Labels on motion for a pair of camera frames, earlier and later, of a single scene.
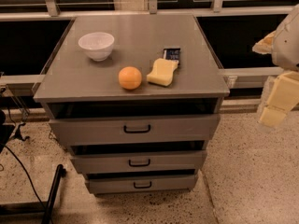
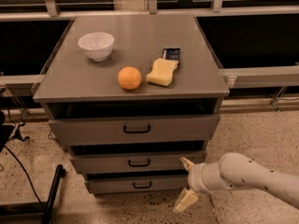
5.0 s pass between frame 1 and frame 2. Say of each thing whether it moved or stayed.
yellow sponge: stayed
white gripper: moved
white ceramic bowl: stayed
